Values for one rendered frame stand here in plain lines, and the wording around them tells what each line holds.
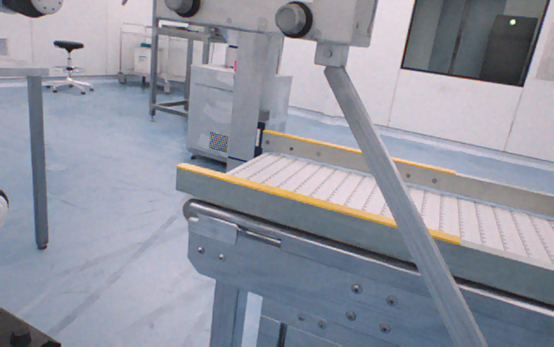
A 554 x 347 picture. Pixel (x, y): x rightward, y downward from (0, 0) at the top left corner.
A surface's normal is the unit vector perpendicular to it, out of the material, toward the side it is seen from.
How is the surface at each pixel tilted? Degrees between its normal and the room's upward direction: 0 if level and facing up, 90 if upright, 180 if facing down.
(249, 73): 90
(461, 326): 87
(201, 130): 89
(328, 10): 90
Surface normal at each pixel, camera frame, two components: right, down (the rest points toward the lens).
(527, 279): -0.37, 0.23
